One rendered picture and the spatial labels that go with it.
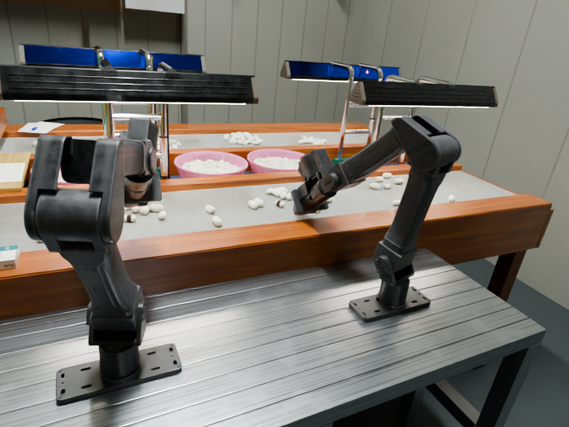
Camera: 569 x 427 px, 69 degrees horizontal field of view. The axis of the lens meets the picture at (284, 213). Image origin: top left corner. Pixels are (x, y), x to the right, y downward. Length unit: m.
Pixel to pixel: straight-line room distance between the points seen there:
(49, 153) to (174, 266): 0.50
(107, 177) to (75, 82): 0.63
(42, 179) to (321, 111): 3.37
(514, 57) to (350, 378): 2.31
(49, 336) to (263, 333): 0.41
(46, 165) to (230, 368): 0.48
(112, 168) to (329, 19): 3.30
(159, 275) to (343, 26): 3.11
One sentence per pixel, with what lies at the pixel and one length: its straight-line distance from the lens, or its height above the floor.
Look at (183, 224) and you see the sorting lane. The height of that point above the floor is 0.74.
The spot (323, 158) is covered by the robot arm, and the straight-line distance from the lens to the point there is 1.06.
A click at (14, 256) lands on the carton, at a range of 0.98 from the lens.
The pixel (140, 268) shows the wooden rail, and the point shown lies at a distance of 0.96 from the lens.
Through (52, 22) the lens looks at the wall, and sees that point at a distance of 3.18.
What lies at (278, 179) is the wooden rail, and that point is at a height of 0.76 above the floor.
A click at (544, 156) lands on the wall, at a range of 2.68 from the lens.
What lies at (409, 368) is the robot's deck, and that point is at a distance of 0.89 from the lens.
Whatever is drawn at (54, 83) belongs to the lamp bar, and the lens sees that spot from 1.13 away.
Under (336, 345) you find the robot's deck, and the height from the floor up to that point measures 0.67.
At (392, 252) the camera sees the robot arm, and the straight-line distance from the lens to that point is 0.94.
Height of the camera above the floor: 1.25
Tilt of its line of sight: 24 degrees down
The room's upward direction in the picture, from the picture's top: 6 degrees clockwise
